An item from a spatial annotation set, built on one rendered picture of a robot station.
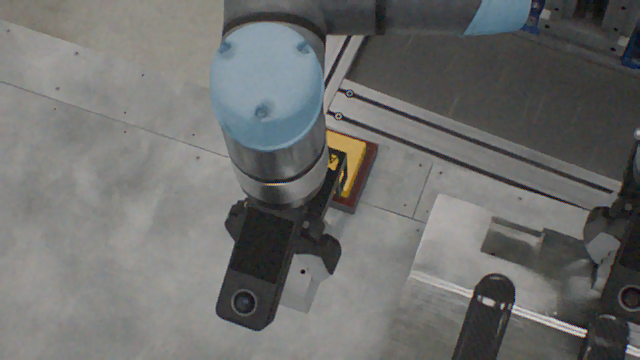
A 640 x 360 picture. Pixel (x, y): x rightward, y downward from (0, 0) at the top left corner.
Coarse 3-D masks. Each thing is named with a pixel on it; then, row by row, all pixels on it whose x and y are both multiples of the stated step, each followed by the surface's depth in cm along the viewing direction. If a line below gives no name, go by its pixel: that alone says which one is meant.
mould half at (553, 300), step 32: (448, 224) 120; (480, 224) 120; (416, 256) 119; (448, 256) 119; (480, 256) 119; (544, 256) 118; (576, 256) 118; (416, 288) 118; (448, 288) 118; (544, 288) 117; (576, 288) 117; (416, 320) 117; (448, 320) 117; (512, 320) 116; (544, 320) 116; (576, 320) 116; (384, 352) 116; (416, 352) 116; (448, 352) 116; (512, 352) 115; (544, 352) 115; (576, 352) 115
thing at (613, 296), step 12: (636, 204) 101; (636, 216) 101; (636, 228) 101; (624, 240) 101; (636, 240) 101; (624, 252) 101; (636, 252) 101; (624, 264) 101; (636, 264) 101; (612, 276) 101; (624, 276) 101; (636, 276) 101; (612, 288) 102; (624, 288) 101; (636, 288) 101; (600, 300) 102; (612, 300) 102; (624, 300) 101; (636, 300) 101; (612, 312) 102; (624, 312) 101; (636, 312) 101; (636, 324) 101
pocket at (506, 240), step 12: (492, 216) 120; (492, 228) 123; (504, 228) 122; (516, 228) 121; (528, 228) 121; (492, 240) 122; (504, 240) 122; (516, 240) 122; (528, 240) 122; (540, 240) 121; (492, 252) 122; (504, 252) 122; (516, 252) 122; (528, 252) 121; (528, 264) 121
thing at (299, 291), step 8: (296, 256) 112; (296, 264) 112; (304, 264) 112; (296, 272) 112; (304, 272) 113; (288, 280) 111; (296, 280) 111; (304, 280) 111; (288, 288) 111; (296, 288) 111; (304, 288) 111; (312, 288) 114; (288, 296) 112; (296, 296) 112; (304, 296) 111; (312, 296) 115; (280, 304) 116; (288, 304) 115; (296, 304) 114; (304, 304) 113; (304, 312) 115
